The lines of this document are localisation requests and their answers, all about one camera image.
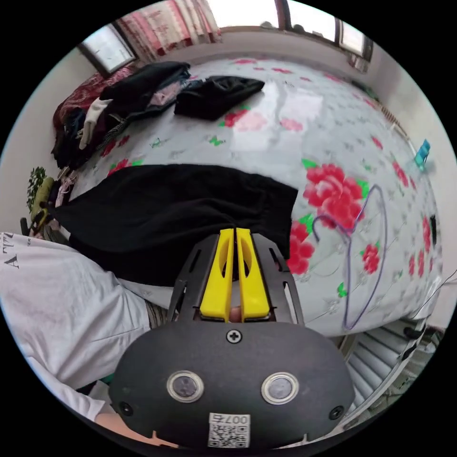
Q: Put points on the bed with floral sheet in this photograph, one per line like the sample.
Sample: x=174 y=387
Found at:
x=285 y=118

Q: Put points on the green plant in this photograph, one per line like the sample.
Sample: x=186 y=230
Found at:
x=35 y=180

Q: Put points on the black pants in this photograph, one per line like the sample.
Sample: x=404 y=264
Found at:
x=160 y=214

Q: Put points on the red patterned blanket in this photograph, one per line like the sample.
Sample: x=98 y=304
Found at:
x=76 y=98

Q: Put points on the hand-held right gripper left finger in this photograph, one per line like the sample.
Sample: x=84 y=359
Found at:
x=215 y=285

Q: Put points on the folded black garment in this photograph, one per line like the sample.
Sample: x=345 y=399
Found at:
x=217 y=95

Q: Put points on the window with brown frame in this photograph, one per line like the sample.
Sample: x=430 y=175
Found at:
x=314 y=18

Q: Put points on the pink patterned curtain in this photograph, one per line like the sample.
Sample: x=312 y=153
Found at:
x=167 y=25

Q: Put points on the person's right forearm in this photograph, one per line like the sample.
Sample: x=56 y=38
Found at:
x=125 y=426

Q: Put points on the blue clip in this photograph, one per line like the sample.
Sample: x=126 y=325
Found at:
x=423 y=151

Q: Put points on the pile of clothes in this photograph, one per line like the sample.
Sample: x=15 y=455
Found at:
x=135 y=93

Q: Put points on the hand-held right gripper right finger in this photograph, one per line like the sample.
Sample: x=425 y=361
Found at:
x=254 y=289

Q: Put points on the person's body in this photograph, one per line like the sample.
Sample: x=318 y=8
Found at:
x=60 y=303

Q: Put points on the small window with dark frame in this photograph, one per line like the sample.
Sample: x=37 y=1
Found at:
x=107 y=46

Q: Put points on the white slatted radiator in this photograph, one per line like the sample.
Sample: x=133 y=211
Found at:
x=378 y=355

